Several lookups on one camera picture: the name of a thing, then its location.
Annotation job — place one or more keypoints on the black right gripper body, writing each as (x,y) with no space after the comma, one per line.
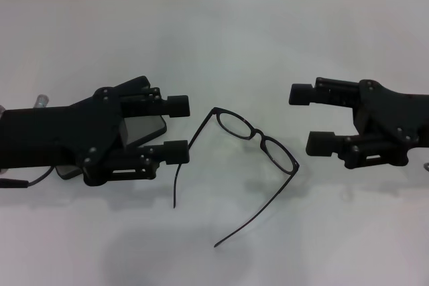
(395,115)

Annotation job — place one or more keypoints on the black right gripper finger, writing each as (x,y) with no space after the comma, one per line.
(301,94)
(321,143)

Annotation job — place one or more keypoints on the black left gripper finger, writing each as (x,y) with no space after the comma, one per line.
(177,106)
(176,152)

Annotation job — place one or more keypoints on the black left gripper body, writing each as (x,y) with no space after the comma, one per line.
(50,135)

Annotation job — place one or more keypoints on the black glasses case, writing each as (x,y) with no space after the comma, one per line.
(144,130)

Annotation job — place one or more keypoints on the black thin-frame glasses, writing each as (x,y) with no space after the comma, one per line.
(257,131)

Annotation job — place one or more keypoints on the silver left gripper connector knob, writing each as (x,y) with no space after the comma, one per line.
(42,100)

